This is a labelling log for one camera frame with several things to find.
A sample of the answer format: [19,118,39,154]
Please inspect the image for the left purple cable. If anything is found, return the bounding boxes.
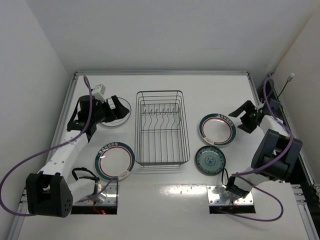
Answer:
[0,75,120,217]

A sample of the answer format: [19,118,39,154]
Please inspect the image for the white plate thin green rings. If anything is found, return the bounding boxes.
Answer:
[99,96,132,129]

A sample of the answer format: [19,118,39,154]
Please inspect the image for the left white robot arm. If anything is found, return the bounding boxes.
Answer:
[25,95,131,218]

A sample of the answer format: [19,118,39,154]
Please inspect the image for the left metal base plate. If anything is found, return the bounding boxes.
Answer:
[74,180,119,207]

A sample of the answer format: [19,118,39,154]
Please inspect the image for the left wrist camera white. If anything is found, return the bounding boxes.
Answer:
[91,84,106,102]

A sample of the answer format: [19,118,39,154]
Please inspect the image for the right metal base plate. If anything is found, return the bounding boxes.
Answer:
[206,185,254,207]

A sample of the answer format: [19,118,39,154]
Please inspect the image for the black wall cable white plug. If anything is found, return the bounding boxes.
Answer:
[276,73,295,100]

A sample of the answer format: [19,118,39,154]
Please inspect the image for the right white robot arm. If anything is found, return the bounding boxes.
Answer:
[225,100,303,199]

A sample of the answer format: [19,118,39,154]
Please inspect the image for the metal base plate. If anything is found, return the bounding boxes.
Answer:
[74,180,119,207]
[206,185,254,207]

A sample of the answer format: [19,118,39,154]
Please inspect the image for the grey wire dish rack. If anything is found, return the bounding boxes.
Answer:
[134,90,190,167]

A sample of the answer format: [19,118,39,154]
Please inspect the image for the small blue patterned plate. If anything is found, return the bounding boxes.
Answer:
[195,145,226,176]

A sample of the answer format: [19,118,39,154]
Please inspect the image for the green red rim plate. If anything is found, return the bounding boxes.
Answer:
[198,113,237,147]
[94,142,135,181]

